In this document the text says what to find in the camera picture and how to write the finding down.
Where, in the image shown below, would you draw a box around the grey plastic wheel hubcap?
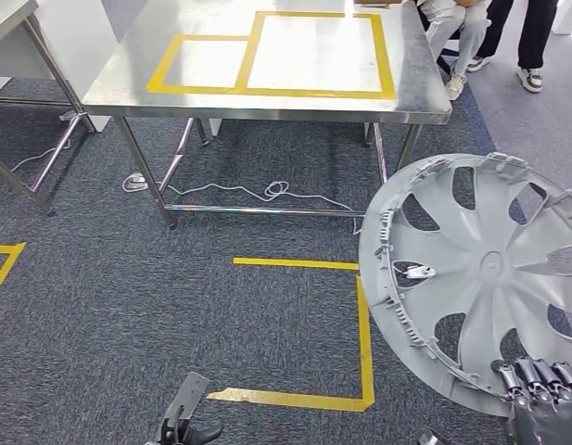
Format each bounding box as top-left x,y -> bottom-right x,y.
358,152 -> 572,419

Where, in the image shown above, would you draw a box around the torn yellow floor tape square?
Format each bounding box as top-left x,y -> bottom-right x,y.
206,256 -> 376,413

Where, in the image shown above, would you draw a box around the white partition board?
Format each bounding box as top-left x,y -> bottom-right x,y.
35,0 -> 120,134

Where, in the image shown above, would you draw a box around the yellow tape rectangles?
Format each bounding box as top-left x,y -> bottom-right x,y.
145,10 -> 397,101

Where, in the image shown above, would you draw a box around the person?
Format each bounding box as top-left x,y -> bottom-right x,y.
415,0 -> 492,103
466,0 -> 560,95

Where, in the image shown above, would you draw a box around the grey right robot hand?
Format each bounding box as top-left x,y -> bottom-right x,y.
490,357 -> 572,445

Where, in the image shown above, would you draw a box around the white power plug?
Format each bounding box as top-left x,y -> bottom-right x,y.
122,173 -> 148,194

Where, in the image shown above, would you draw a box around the white coiled cable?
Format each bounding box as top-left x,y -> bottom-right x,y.
147,179 -> 366,236

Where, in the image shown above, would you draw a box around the white floor cable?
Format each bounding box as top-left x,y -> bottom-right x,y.
0,139 -> 72,176

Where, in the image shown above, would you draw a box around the stainless steel workbench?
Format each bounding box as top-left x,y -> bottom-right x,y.
81,0 -> 453,230
0,0 -> 97,217

